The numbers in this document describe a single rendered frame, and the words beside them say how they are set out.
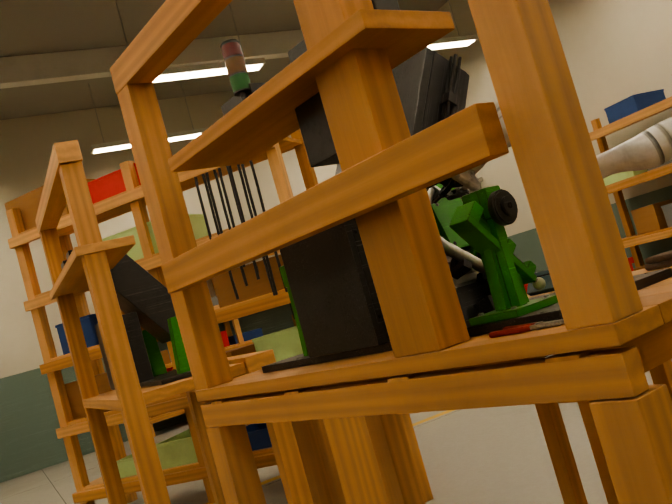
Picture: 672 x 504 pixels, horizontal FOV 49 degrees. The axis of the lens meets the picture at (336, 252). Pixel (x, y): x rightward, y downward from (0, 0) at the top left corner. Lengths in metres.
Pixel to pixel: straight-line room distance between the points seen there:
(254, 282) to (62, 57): 5.16
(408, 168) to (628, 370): 0.51
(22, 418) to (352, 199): 9.24
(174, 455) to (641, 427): 4.26
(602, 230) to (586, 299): 0.11
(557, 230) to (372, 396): 0.63
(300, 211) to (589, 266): 0.68
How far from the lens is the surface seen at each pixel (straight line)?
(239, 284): 4.75
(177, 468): 5.20
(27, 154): 11.01
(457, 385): 1.46
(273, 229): 1.73
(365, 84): 1.52
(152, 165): 2.38
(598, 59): 9.02
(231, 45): 1.97
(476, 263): 1.85
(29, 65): 9.19
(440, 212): 1.90
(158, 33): 2.23
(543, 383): 1.33
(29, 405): 10.52
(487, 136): 1.25
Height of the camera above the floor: 1.03
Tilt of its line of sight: 4 degrees up
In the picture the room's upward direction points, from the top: 16 degrees counter-clockwise
